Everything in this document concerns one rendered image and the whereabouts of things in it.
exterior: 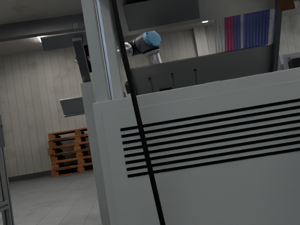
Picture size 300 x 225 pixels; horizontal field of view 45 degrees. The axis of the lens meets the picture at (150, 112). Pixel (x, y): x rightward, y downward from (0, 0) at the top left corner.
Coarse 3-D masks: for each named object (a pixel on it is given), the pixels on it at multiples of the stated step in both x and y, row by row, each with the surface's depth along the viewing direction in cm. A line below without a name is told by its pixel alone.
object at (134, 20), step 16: (128, 0) 147; (144, 0) 148; (160, 0) 144; (176, 0) 144; (192, 0) 145; (208, 0) 149; (224, 0) 150; (240, 0) 150; (256, 0) 151; (272, 0) 151; (128, 16) 148; (144, 16) 148; (160, 16) 149; (176, 16) 149; (192, 16) 149; (208, 16) 154; (224, 16) 155; (128, 32) 157; (144, 32) 157
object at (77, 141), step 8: (48, 136) 819; (56, 136) 859; (72, 136) 825; (80, 136) 827; (56, 144) 860; (72, 144) 825; (80, 144) 825; (48, 152) 821; (56, 152) 860; (64, 152) 822; (72, 152) 825; (80, 152) 826; (56, 160) 823; (64, 160) 823; (72, 160) 820; (80, 160) 822; (56, 168) 815; (64, 168) 818; (80, 168) 820; (88, 168) 897; (56, 176) 815
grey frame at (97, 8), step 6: (96, 0) 134; (96, 6) 134; (96, 12) 132; (102, 24) 132; (102, 30) 132; (102, 36) 133; (102, 42) 133; (102, 48) 132; (108, 66) 131; (108, 72) 132; (108, 78) 132; (108, 84) 131
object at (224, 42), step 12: (252, 12) 155; (264, 12) 156; (216, 24) 158; (228, 24) 158; (240, 24) 159; (252, 24) 159; (264, 24) 159; (216, 36) 162; (228, 36) 162; (240, 36) 163; (252, 36) 163; (264, 36) 164; (216, 48) 166; (228, 48) 167; (240, 48) 167
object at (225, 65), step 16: (256, 48) 167; (160, 64) 169; (176, 64) 170; (192, 64) 171; (208, 64) 171; (224, 64) 172; (240, 64) 172; (256, 64) 173; (144, 80) 175; (160, 80) 176; (176, 80) 176; (192, 80) 177; (208, 80) 178
